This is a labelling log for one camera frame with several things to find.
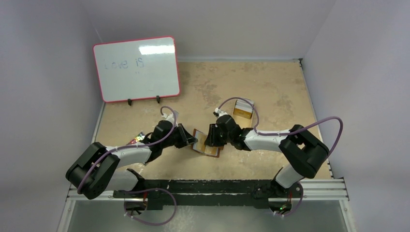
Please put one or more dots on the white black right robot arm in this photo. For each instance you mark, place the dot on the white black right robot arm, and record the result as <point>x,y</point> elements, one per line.
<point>304,152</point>

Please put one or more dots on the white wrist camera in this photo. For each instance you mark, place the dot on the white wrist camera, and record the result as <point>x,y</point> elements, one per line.
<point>171,117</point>
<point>218,112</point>

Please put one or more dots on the aluminium rail frame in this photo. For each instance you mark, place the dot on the aluminium rail frame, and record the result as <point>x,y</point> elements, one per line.
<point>260,194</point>

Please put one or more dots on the beige oval card tray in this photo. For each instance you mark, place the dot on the beige oval card tray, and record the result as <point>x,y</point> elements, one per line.
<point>242,122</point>

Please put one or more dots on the yellow credit card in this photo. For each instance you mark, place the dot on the yellow credit card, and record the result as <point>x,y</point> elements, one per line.
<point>212,151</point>
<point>199,146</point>

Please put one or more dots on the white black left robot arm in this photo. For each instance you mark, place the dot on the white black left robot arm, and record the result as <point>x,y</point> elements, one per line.
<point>95,169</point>

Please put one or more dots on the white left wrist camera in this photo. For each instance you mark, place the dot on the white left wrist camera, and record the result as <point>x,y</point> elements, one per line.
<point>171,117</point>

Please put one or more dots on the pack of coloured markers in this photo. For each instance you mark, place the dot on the pack of coloured markers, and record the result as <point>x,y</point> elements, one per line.
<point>138,138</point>

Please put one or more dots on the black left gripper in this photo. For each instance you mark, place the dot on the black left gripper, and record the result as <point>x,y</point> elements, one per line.
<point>188,139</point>

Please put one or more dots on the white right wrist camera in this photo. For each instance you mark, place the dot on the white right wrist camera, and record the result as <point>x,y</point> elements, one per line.
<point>218,112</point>

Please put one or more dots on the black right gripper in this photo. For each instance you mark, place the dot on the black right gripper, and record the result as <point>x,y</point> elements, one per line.
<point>212,135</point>

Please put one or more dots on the pink framed whiteboard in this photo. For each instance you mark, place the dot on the pink framed whiteboard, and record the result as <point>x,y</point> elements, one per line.
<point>137,69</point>

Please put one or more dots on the brown leather card holder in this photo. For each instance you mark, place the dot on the brown leather card holder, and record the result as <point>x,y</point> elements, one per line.
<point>221,148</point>

